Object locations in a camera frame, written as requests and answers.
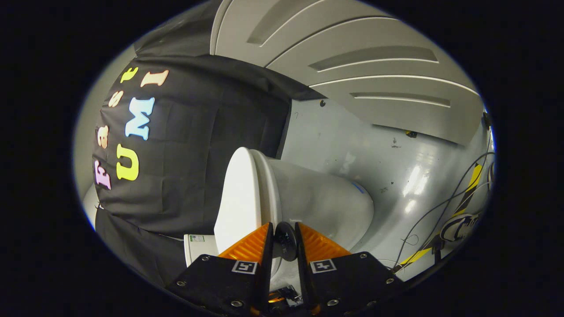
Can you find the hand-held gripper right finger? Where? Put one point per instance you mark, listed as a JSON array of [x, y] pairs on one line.
[[302, 264]]

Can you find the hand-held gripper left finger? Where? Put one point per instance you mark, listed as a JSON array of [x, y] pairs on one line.
[[267, 264]]

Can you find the white toilet tank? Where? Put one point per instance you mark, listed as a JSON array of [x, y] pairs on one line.
[[198, 251]]

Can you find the black backdrop cloth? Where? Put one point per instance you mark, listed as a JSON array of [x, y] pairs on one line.
[[198, 154]]

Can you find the person's black white shoe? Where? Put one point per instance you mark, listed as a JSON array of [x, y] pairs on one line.
[[458, 226]]

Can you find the yellow black floor tape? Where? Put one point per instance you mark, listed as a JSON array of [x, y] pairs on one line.
[[473, 176]]

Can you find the white cabinet with grey drawers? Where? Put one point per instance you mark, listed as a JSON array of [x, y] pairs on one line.
[[352, 39]]

